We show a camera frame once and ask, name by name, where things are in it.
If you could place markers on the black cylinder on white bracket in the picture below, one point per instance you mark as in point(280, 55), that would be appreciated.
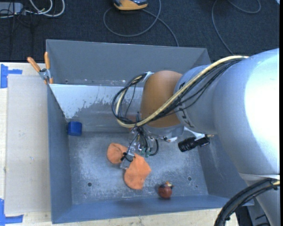
point(187, 144)

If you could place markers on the grey metal bin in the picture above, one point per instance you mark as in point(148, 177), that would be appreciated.
point(103, 173)

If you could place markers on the red-brown toy bird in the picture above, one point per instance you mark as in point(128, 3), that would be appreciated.
point(165, 191)

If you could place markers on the pale wood flat board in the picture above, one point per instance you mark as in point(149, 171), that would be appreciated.
point(26, 145)

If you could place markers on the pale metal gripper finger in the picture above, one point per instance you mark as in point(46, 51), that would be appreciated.
point(125, 165)
point(131, 153)

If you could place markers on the orange cloth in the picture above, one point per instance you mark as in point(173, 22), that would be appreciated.
point(138, 173)

